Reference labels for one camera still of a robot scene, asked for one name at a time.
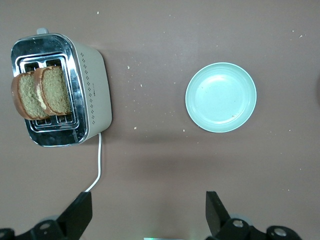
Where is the light green plate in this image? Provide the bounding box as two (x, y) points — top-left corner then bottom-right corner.
(185, 62), (258, 134)

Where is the beige chrome-top toaster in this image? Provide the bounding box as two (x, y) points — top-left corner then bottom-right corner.
(10, 27), (113, 148)

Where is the brown bread slice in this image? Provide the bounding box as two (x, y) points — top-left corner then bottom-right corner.
(33, 65), (73, 117)
(10, 70), (51, 121)

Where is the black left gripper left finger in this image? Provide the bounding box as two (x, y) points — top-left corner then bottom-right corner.
(0, 191), (93, 240)

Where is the white toaster power cord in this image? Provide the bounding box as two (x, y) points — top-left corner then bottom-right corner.
(84, 132), (103, 193)

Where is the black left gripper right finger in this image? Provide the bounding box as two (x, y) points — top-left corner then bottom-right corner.
(205, 190), (304, 240)

